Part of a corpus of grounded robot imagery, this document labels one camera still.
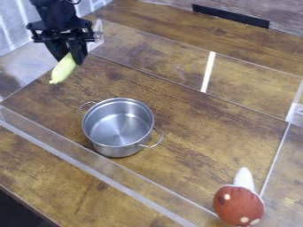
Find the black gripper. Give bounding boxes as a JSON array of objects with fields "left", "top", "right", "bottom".
[{"left": 27, "top": 18, "right": 96, "bottom": 65}]

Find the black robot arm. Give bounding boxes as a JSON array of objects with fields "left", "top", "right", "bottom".
[{"left": 27, "top": 0, "right": 96, "bottom": 65}]

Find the clear acrylic triangle stand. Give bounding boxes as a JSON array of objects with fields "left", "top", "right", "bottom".
[{"left": 88, "top": 19, "right": 104, "bottom": 51}]

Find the stainless steel pot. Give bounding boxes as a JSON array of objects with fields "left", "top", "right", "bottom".
[{"left": 79, "top": 98, "right": 163, "bottom": 158}]

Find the black bar on table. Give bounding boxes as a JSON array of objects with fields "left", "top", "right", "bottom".
[{"left": 192, "top": 4, "right": 270, "bottom": 28}]

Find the clear acrylic front barrier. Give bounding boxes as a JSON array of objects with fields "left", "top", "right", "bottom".
[{"left": 0, "top": 106, "right": 228, "bottom": 227}]

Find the brown plush mushroom toy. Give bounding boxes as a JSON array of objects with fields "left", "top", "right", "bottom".
[{"left": 214, "top": 167, "right": 266, "bottom": 227}]

